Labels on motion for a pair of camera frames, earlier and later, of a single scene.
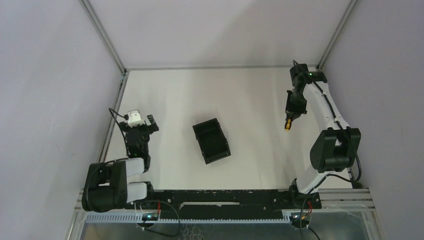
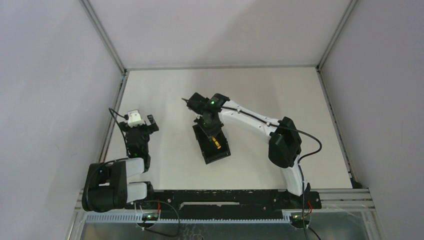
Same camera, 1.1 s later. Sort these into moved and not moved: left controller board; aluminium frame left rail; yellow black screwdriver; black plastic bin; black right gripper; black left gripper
Moved: black right gripper; yellow black screwdriver
Not moved: black plastic bin; left controller board; black left gripper; aluminium frame left rail
